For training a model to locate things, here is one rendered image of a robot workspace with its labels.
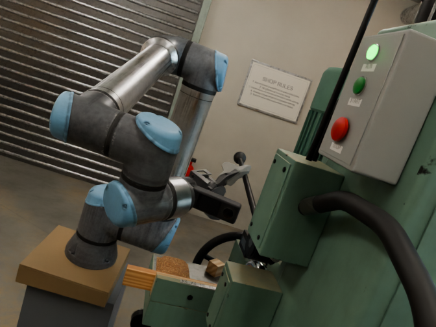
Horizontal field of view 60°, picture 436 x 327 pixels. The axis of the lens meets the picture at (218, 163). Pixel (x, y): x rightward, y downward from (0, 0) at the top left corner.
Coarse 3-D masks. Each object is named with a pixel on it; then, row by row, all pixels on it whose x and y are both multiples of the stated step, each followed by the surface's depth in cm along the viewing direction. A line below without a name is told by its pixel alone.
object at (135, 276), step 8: (128, 264) 82; (128, 272) 80; (136, 272) 80; (144, 272) 80; (152, 272) 82; (128, 280) 80; (136, 280) 81; (144, 280) 81; (152, 280) 81; (144, 288) 81
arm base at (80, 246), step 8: (72, 240) 135; (80, 240) 132; (88, 240) 131; (72, 248) 134; (80, 248) 132; (88, 248) 132; (96, 248) 132; (104, 248) 134; (112, 248) 137; (72, 256) 132; (80, 256) 132; (88, 256) 132; (96, 256) 133; (104, 256) 134; (112, 256) 138; (80, 264) 132; (88, 264) 132; (96, 264) 133; (104, 264) 135; (112, 264) 139
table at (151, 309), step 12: (192, 264) 100; (192, 276) 93; (204, 276) 95; (144, 300) 87; (144, 312) 81; (156, 312) 79; (168, 312) 80; (180, 312) 80; (192, 312) 80; (204, 312) 81; (144, 324) 80; (156, 324) 80; (168, 324) 80; (180, 324) 81; (192, 324) 81; (204, 324) 82
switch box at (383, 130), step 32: (416, 32) 39; (352, 64) 48; (384, 64) 41; (416, 64) 39; (352, 96) 46; (384, 96) 40; (416, 96) 40; (352, 128) 43; (384, 128) 41; (416, 128) 41; (352, 160) 42; (384, 160) 42
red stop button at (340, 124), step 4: (336, 120) 46; (340, 120) 45; (344, 120) 44; (336, 124) 45; (340, 124) 44; (344, 124) 44; (332, 128) 46; (336, 128) 45; (340, 128) 44; (344, 128) 44; (332, 132) 46; (336, 132) 45; (340, 132) 44; (344, 132) 44; (332, 136) 46; (336, 136) 45; (340, 136) 44; (344, 136) 45; (336, 140) 45
